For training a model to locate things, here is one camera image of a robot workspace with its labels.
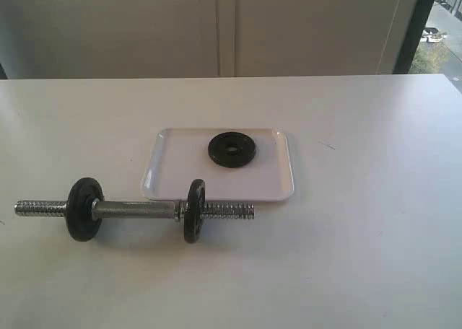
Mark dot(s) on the white rectangular tray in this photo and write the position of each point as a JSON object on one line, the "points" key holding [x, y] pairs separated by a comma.
{"points": [[180, 155]]}

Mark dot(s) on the black weight plate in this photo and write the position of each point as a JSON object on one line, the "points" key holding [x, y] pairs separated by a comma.
{"points": [[192, 221], [232, 149], [79, 220]]}

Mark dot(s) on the dark window frame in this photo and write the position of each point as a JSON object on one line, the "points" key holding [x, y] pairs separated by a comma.
{"points": [[413, 34]]}

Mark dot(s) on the chrome threaded dumbbell bar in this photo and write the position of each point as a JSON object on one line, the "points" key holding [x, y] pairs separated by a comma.
{"points": [[147, 209]]}

